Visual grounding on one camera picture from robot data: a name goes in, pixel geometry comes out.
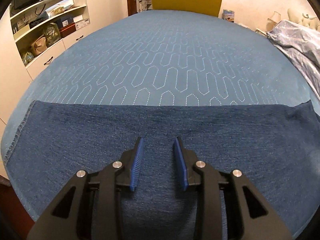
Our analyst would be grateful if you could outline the blue quilted bed mattress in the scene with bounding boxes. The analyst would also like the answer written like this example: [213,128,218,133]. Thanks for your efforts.
[0,9,320,239]

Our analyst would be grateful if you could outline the grey star-pattern duvet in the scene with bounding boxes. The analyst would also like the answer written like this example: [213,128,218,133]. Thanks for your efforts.
[267,20,319,98]

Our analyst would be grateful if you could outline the brown handbag on shelf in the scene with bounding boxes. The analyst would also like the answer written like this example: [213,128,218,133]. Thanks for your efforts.
[31,35,47,57]

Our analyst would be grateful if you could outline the dark blue denim jeans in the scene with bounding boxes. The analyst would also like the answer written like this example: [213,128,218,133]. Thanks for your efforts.
[1,101,319,239]

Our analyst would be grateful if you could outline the small picture box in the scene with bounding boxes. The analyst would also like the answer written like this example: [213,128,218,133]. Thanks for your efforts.
[222,9,235,22]

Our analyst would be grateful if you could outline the cream wardrobe shelf unit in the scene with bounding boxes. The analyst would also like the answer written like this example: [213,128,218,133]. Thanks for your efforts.
[1,0,128,167]

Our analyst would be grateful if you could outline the small table lamp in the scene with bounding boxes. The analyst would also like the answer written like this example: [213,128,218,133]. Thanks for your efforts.
[266,11,281,31]

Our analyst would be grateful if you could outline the cream tufted headboard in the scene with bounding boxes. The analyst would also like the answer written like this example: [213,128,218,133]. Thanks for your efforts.
[287,8,320,31]

